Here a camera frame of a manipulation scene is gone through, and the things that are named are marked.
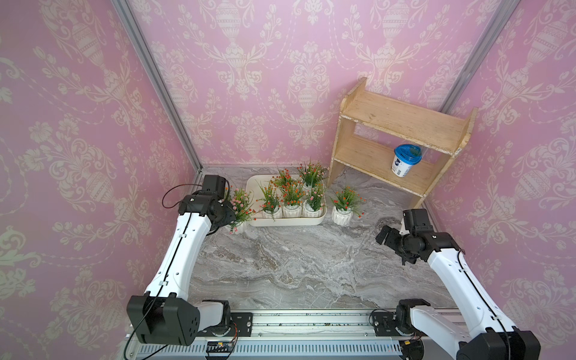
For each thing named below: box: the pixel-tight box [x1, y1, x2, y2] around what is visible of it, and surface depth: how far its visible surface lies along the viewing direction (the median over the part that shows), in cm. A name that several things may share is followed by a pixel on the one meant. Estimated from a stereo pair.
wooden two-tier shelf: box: [327, 77, 478, 209], surface depth 83 cm
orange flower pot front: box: [281, 181, 306, 219], surface depth 97 cm
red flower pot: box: [271, 168, 298, 192], surface depth 99 cm
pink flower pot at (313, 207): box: [303, 186, 326, 219], surface depth 96 cm
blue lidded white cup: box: [391, 144, 423, 178], surface depth 85 cm
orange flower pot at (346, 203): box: [331, 186, 367, 227], surface depth 97 cm
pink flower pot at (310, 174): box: [297, 159, 330, 191], surface depth 102 cm
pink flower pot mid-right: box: [255, 179, 285, 222], surface depth 96 cm
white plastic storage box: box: [245, 174, 327, 226], surface depth 97 cm
